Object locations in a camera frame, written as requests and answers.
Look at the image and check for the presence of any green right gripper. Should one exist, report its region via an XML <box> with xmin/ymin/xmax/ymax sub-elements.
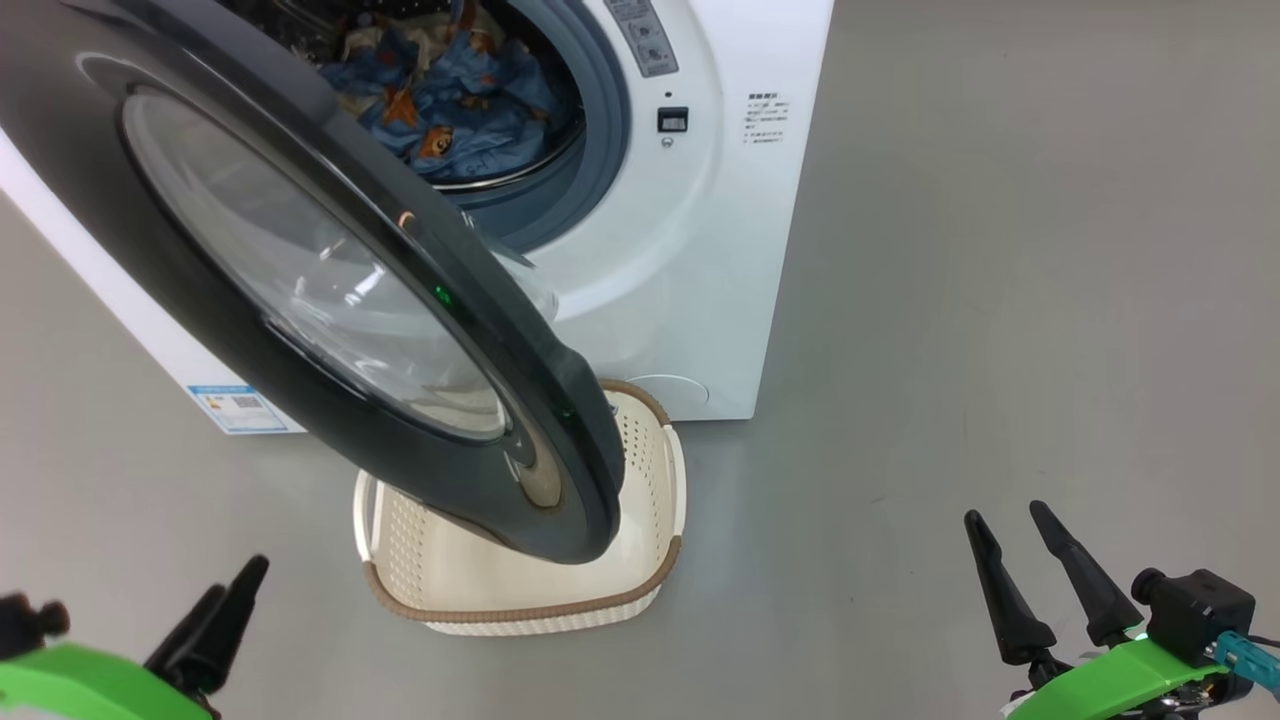
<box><xmin>963</xmin><ymin>499</ymin><xmax>1232</xmax><ymax>720</ymax></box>

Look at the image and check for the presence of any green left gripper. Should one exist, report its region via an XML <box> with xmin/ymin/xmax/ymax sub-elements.
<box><xmin>0</xmin><ymin>555</ymin><xmax>271</xmax><ymax>720</ymax></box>

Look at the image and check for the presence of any black round glass washer door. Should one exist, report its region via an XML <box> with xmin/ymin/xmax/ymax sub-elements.
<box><xmin>0</xmin><ymin>0</ymin><xmax>628</xmax><ymax>567</ymax></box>

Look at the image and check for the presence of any blue cartoon print garment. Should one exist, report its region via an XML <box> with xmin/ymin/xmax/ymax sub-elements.
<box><xmin>385</xmin><ymin>40</ymin><xmax>568</xmax><ymax>183</ymax></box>

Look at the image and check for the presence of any white front-load washing machine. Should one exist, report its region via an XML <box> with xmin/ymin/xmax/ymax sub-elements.
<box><xmin>0</xmin><ymin>0</ymin><xmax>837</xmax><ymax>437</ymax></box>

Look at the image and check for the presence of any washing machine drum opening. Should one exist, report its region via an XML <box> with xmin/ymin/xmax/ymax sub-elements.
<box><xmin>215</xmin><ymin>0</ymin><xmax>587</xmax><ymax>192</ymax></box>

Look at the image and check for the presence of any blue energy label sticker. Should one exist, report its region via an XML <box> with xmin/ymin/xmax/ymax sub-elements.
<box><xmin>186</xmin><ymin>384</ymin><xmax>307</xmax><ymax>436</ymax></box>

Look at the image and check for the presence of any cream plastic laundry basket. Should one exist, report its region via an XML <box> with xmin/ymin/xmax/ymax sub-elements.
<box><xmin>351</xmin><ymin>377</ymin><xmax>689</xmax><ymax>638</ymax></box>

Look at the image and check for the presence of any teal right camera connector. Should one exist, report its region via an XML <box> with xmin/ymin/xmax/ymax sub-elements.
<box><xmin>1208</xmin><ymin>629</ymin><xmax>1280</xmax><ymax>698</ymax></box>

